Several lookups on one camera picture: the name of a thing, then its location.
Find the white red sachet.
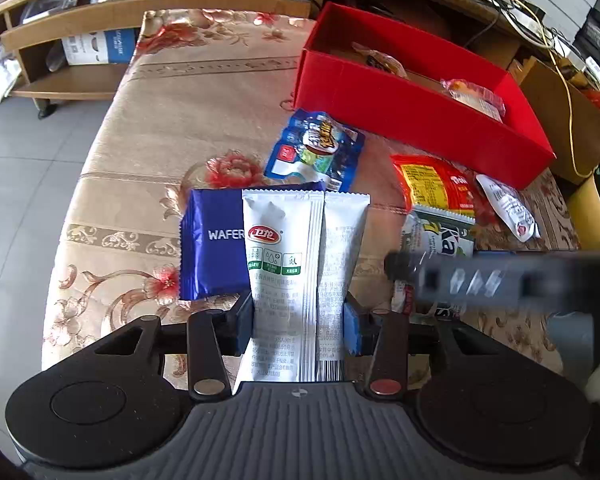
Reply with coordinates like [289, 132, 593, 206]
[476, 174, 541, 243]

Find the blue wafer biscuit packet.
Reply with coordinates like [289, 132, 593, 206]
[180, 183, 325, 314]

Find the green Kaprons wafer packet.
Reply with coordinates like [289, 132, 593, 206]
[389, 202, 477, 319]

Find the red yellow Trolli packet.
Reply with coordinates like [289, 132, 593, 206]
[390, 154, 496, 226]

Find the pink red cake packet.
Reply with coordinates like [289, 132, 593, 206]
[441, 79, 506, 122]

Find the blue sausage snack packet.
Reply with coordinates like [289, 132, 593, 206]
[264, 110, 365, 192]

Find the orange spicy snack packet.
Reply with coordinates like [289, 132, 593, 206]
[352, 42, 408, 79]

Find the yellow trash bin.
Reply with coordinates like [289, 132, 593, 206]
[567, 164, 600, 250]

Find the brown cardboard box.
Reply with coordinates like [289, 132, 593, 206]
[508, 58, 600, 185]

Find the floral beige table cloth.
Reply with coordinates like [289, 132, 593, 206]
[41, 9, 579, 374]

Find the white power strip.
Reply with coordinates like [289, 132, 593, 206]
[504, 9, 600, 91]

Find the red cardboard box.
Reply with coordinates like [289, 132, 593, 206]
[294, 2, 555, 190]

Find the white blue box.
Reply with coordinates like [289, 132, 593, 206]
[61, 28, 137, 66]

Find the yellow cable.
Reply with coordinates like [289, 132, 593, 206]
[439, 0, 594, 179]

